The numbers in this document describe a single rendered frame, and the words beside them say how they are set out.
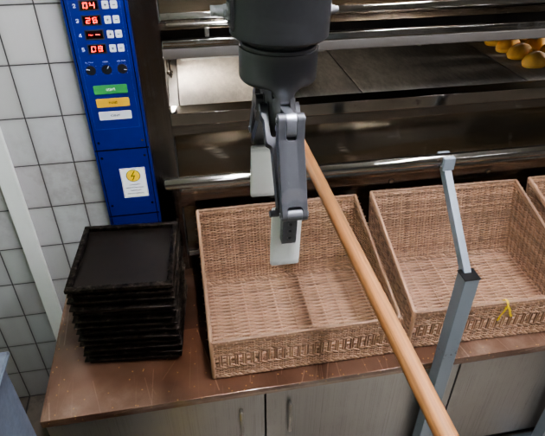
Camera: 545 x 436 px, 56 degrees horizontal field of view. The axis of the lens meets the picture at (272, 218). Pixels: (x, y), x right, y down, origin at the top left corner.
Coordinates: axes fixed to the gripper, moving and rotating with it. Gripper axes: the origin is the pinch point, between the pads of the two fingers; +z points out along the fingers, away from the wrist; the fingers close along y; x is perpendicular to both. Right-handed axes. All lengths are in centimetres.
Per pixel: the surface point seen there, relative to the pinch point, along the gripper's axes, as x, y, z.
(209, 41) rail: 0, -82, 3
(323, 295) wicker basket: 34, -74, 86
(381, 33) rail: 44, -81, 2
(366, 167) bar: 36, -59, 28
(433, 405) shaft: 21.0, 10.3, 25.8
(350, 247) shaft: 20.4, -24.2, 25.5
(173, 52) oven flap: -9, -82, 5
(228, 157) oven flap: 6, -97, 44
